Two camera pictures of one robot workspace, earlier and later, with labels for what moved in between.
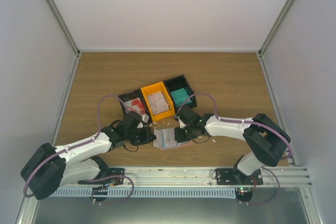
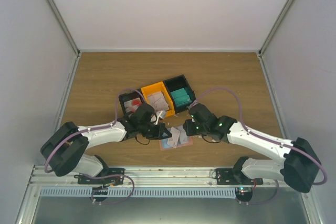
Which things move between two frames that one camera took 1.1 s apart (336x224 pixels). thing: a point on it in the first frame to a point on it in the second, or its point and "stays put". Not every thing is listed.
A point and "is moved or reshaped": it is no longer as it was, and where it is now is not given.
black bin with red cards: [135, 100] stays put
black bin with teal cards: [179, 91] stays put
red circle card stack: [134, 105] stays put
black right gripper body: [186, 136] to [192, 131]
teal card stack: [179, 96] stays put
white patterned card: [168, 138] is moved or reshaped
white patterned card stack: [158, 103] stays put
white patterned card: [158, 142] to [172, 140]
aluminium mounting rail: [205, 177] stays put
